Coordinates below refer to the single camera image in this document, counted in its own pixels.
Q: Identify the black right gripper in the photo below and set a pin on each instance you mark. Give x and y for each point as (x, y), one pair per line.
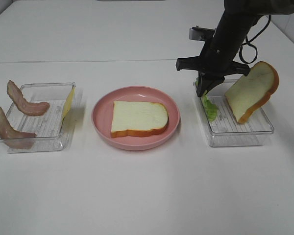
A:
(217, 59)

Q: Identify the green lettuce leaf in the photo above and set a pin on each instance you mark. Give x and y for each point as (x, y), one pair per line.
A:
(211, 109)

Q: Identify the bread slice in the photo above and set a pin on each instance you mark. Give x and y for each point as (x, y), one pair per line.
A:
(138, 119)
(252, 91)

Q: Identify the bacon strip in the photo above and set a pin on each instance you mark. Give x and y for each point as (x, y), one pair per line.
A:
(7, 132)
(27, 108)

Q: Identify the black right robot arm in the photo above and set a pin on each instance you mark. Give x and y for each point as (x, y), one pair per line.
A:
(241, 15)

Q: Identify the right clear plastic tray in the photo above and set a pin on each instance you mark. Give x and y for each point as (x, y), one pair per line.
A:
(224, 131)

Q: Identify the clear plastic tray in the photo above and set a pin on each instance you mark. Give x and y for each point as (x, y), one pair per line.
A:
(224, 131)
(49, 136)

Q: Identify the pink round plate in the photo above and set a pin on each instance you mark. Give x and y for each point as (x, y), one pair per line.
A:
(102, 116)

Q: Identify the yellow cheese slice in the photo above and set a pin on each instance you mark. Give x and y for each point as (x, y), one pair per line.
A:
(67, 105)

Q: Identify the left clear plastic tray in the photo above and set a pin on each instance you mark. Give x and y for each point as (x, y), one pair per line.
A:
(49, 136)

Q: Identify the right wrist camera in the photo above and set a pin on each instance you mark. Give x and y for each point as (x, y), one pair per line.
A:
(200, 34)

